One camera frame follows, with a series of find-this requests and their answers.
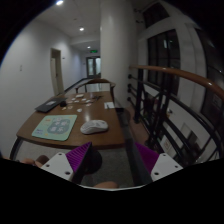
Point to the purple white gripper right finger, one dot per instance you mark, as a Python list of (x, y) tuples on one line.
[(155, 166)]

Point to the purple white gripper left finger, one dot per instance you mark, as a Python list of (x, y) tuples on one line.
[(70, 166)]

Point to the green patterned mouse pad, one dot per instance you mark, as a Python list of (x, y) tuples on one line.
[(55, 127)]

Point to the white computer mouse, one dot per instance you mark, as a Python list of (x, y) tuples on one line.
[(94, 126)]

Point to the wooden table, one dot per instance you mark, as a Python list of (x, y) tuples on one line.
[(89, 107)]

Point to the wooden handrail with black railing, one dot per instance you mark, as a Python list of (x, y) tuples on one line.
[(151, 109)]

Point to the small black object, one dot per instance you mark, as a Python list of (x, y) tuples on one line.
[(63, 104)]

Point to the black laptop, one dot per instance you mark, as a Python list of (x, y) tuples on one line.
[(49, 105)]

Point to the white paper card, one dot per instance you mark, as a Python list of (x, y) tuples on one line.
[(109, 105)]

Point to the glass double door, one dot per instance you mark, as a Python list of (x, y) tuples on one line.
[(93, 66)]

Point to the green exit sign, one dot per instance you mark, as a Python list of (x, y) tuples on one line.
[(94, 51)]

